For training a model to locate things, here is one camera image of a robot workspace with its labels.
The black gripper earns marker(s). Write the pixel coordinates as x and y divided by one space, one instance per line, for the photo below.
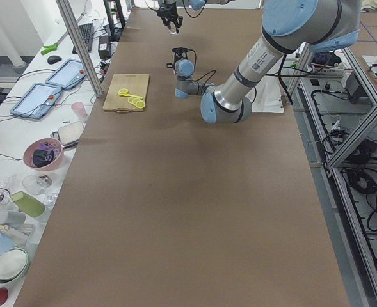
169 10

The clear glass measuring cup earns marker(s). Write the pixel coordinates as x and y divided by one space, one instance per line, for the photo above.
173 29

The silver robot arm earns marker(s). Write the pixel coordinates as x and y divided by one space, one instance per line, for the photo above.
325 25
192 8

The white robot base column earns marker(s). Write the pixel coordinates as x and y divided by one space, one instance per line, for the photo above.
266 96

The pink plastic cup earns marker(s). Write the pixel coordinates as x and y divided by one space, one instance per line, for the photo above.
79 109

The green plastic cup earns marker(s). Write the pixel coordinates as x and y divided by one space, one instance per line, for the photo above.
28 204

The wooden cutting board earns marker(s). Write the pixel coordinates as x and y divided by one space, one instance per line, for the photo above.
137 84

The black power adapter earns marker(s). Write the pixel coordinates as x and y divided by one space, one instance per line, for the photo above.
104 48

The lemon slice on spoon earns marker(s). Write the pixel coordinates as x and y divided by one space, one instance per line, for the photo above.
123 92

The yellow plastic spoon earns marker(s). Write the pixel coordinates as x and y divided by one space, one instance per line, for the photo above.
135 96

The middle lemon slice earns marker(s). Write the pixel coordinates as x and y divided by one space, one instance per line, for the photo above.
133 100

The black keyboard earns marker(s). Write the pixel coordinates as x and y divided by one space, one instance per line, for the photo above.
86 31

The far blue teach pendant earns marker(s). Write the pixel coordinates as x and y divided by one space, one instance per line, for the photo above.
68 75

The blue teach pendant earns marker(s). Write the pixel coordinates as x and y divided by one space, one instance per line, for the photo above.
37 101
68 75

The black computer mouse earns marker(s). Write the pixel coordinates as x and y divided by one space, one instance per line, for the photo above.
53 59

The green plastic clamp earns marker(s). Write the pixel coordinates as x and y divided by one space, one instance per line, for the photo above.
49 48

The silver kitchen scale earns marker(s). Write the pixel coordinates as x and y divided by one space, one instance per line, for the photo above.
69 135

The near blue teach pendant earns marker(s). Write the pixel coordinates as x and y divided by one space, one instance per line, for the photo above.
37 101

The pink bowl with cloths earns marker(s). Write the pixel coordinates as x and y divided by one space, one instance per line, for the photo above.
44 155

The clear wine glass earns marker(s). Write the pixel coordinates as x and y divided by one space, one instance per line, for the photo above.
37 184

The yellow capped bottle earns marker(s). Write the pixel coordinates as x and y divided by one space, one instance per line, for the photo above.
12 218

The white green-rimmed bowl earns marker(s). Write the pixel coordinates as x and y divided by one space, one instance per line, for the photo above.
14 264

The lemon slice near handle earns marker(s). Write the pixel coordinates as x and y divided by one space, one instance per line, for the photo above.
140 104

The aluminium frame post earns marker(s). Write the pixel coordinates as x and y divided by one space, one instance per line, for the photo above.
77 39

